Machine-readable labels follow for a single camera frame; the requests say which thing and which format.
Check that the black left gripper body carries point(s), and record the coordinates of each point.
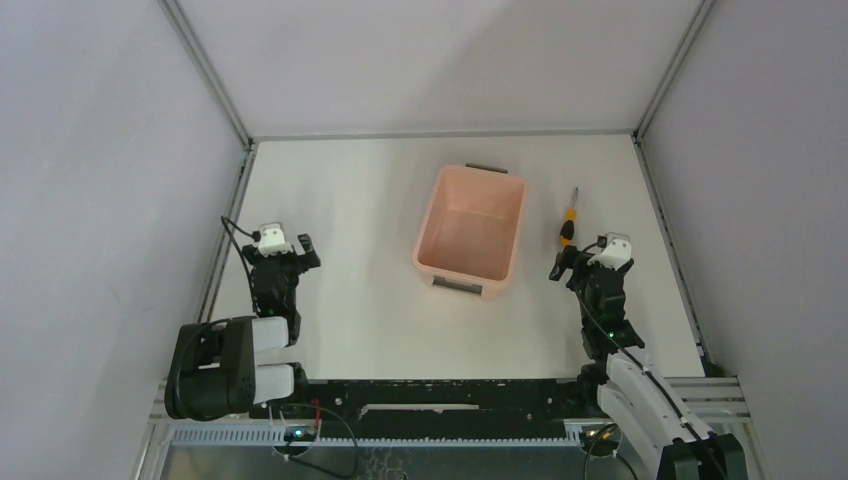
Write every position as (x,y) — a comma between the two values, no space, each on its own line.
(281,259)

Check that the yellow black screwdriver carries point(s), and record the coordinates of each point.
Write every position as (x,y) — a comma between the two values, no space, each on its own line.
(567,231)

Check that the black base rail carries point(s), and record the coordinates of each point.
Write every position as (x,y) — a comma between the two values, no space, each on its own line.
(370,410)

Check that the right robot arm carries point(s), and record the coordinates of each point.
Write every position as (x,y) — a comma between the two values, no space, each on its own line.
(622,381)

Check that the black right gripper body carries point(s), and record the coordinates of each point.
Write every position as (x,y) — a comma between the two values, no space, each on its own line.
(591,266)

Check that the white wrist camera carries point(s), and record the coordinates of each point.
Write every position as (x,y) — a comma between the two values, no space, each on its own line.
(273,239)
(615,251)

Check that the pink plastic bin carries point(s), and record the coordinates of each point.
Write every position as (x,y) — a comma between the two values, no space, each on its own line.
(469,236)

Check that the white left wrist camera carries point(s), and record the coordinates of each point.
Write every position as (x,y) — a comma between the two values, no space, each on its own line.
(273,239)

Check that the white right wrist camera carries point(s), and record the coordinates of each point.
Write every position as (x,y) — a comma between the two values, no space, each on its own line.
(615,251)

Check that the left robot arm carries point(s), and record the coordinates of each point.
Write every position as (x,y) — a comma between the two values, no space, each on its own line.
(214,370)

